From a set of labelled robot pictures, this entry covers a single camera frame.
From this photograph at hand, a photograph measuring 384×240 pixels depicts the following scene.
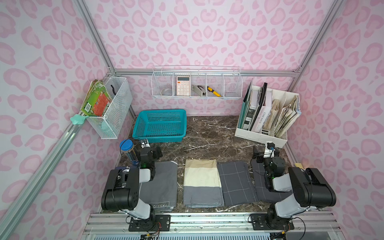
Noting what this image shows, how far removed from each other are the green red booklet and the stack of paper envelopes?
0.94 metres

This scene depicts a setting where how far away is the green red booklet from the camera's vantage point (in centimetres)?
A: 68

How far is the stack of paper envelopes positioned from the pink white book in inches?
0.7

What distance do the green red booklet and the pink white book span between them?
85 centimetres

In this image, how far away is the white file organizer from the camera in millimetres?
903

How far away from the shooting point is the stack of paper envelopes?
898 mm

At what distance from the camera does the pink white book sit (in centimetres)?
88
